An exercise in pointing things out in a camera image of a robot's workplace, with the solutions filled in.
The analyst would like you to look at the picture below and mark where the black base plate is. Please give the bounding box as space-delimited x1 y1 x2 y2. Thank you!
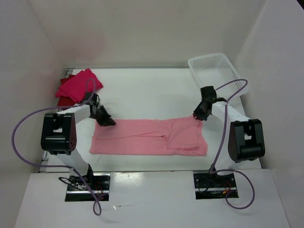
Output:
193 171 238 200
58 172 111 202

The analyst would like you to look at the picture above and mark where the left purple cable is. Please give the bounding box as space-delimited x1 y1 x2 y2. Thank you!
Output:
11 77 105 216

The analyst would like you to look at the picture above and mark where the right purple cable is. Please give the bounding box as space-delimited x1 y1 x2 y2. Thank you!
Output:
209 78 257 209

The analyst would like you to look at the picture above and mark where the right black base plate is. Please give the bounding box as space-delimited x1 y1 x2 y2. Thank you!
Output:
193 171 238 200

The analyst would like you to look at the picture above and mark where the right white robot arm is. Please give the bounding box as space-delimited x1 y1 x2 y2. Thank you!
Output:
193 86 265 187

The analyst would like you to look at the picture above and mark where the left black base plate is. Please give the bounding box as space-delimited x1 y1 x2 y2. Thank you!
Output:
58 172 111 202

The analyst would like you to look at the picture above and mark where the light pink t-shirt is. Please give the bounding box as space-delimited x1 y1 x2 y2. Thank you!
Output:
89 116 208 156

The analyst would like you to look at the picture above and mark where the purple cable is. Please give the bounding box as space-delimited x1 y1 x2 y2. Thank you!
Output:
11 77 105 216
209 78 257 209

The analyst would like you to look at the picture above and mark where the white plastic basket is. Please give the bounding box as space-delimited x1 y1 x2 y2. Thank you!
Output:
188 53 248 98

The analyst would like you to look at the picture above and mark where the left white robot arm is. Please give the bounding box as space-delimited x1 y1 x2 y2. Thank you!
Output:
41 92 116 190

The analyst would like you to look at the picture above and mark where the red t-shirt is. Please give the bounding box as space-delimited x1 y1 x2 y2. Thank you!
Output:
55 75 77 106

